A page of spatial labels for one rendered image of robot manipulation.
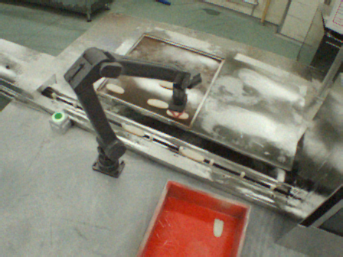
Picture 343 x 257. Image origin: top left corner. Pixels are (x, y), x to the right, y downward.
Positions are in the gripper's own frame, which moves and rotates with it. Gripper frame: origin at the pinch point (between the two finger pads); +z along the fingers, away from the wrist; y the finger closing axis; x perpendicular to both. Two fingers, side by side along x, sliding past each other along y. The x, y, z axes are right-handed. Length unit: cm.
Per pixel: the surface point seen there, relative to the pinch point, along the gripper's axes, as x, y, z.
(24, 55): 109, 24, 11
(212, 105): -14.5, 10.0, 1.3
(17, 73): 88, -1, -3
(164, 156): -0.8, -22.0, 0.8
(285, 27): -98, 297, 126
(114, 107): 31.8, 0.0, 8.2
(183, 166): -9.2, -24.2, 0.6
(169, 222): -10.3, -47.9, 0.4
